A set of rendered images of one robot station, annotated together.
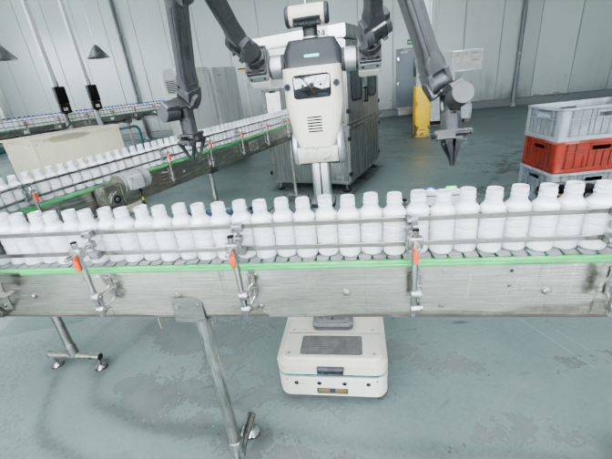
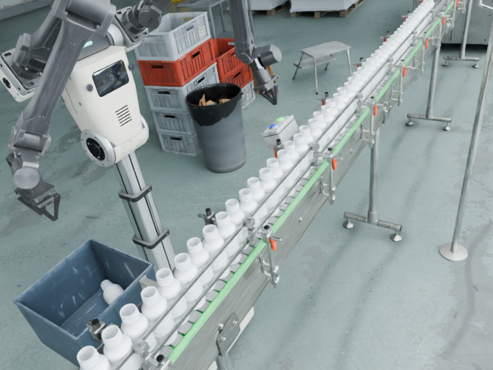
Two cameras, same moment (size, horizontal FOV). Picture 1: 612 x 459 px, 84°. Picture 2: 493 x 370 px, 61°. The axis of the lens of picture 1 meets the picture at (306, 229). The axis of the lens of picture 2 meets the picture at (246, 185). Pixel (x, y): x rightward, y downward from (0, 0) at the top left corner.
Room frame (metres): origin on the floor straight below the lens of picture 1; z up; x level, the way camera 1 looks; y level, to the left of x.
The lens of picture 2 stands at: (0.40, 1.01, 1.87)
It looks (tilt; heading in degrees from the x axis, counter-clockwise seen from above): 34 degrees down; 297
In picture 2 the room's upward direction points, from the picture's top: 10 degrees counter-clockwise
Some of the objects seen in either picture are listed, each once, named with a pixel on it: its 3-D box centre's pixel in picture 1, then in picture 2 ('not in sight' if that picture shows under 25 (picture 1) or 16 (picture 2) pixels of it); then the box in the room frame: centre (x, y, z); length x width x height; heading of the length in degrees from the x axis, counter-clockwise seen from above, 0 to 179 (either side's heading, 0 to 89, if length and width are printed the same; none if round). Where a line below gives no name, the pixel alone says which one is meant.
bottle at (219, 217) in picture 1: (222, 230); (227, 238); (0.90, 0.23, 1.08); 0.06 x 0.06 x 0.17
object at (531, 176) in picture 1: (572, 178); (183, 85); (2.47, -2.08, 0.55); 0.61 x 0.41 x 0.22; 87
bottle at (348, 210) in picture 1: (348, 225); (285, 172); (0.83, -0.11, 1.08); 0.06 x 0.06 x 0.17
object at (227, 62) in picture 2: not in sight; (218, 58); (2.45, -2.79, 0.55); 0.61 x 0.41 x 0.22; 83
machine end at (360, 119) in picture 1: (325, 111); not in sight; (5.35, -0.48, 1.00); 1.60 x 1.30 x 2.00; 152
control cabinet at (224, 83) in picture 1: (223, 115); not in sight; (7.81, 1.50, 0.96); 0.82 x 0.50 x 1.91; 152
